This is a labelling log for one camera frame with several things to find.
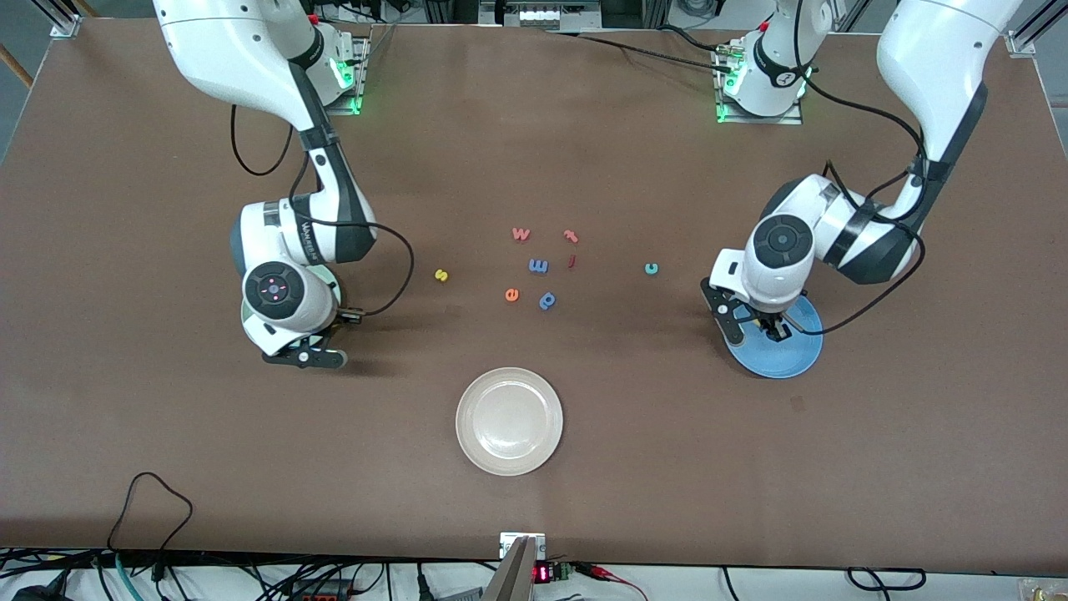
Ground blue plate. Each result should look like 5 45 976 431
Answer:
724 294 824 381

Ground green plate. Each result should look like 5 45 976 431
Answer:
240 263 343 335

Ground cream white plate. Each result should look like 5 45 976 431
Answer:
456 367 564 477

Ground red clip lead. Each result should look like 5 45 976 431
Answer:
576 563 650 601

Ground grey power strip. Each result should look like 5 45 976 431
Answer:
478 0 562 31

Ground brown wooden stick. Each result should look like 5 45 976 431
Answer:
0 42 34 91

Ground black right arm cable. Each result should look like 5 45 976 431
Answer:
229 104 416 325

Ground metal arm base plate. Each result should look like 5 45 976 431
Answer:
320 23 372 116
712 38 806 126

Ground black looped cable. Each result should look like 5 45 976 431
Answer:
107 472 194 556

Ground black cable across table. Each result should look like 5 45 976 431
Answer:
541 25 739 74

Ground black coiled cable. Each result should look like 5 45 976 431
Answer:
847 566 927 592

